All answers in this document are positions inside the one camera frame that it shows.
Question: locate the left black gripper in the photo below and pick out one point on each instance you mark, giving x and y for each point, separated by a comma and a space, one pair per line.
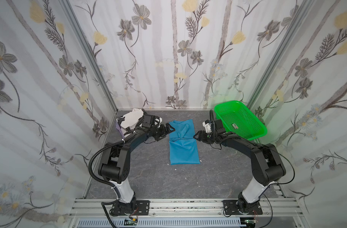
160, 131

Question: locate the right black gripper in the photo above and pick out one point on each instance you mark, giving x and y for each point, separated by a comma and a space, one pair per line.
206, 136

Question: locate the green plastic basket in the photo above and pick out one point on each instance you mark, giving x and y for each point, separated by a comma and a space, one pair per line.
250, 127

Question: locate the blue t shirt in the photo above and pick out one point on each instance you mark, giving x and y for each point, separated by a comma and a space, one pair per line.
183, 146

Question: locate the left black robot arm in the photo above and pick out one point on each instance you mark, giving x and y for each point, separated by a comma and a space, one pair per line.
114, 166

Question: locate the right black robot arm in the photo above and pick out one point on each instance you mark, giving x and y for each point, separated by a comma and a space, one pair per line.
266, 165

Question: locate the white black folded shirt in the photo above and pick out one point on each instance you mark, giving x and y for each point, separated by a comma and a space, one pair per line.
130, 119

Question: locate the purple folded shirt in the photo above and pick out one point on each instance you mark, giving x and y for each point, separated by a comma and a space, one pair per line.
119, 129

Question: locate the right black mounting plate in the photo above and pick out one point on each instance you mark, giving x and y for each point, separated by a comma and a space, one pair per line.
232, 207

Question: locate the black mounting plate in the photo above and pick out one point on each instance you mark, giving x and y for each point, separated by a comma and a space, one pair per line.
140, 207
232, 207

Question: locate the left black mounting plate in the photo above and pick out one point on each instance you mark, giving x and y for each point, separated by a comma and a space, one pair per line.
140, 207

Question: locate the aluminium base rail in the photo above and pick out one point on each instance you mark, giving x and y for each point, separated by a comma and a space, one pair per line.
277, 212

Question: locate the white slotted cable duct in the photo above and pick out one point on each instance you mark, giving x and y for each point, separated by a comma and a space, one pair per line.
179, 223

